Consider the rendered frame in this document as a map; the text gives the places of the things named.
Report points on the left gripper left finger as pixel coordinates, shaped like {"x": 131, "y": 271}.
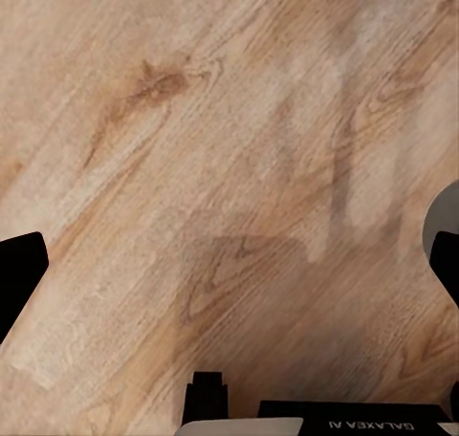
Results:
{"x": 23, "y": 262}

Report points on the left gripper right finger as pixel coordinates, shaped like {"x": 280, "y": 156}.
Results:
{"x": 444, "y": 260}

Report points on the trash can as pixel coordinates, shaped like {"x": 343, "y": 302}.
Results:
{"x": 443, "y": 214}

